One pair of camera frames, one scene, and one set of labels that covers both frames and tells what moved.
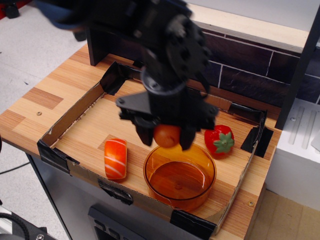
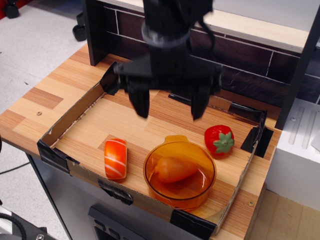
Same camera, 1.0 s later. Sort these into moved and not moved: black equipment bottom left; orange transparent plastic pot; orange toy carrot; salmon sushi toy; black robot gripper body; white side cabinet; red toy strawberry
Moved: black robot gripper body; orange toy carrot
Not moved: black equipment bottom left; red toy strawberry; white side cabinet; orange transparent plastic pot; salmon sushi toy
